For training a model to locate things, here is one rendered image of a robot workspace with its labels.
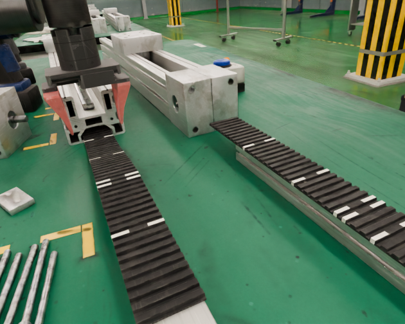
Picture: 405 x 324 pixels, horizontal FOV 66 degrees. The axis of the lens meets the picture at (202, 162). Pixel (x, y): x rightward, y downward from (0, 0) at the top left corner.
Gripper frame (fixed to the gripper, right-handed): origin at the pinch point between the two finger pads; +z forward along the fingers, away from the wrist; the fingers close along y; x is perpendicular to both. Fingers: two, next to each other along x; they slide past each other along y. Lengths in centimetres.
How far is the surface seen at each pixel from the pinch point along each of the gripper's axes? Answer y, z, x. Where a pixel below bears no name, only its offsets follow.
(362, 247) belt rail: -17.4, 3.6, 37.3
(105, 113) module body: -2.1, 0.0, -4.3
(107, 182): 1.5, 1.1, 17.8
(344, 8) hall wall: -832, 68, -724
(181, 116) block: -13.9, 1.2, 2.3
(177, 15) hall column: -377, 50, -962
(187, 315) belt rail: -0.4, 1.5, 37.5
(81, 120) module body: 2.0, 0.4, -4.3
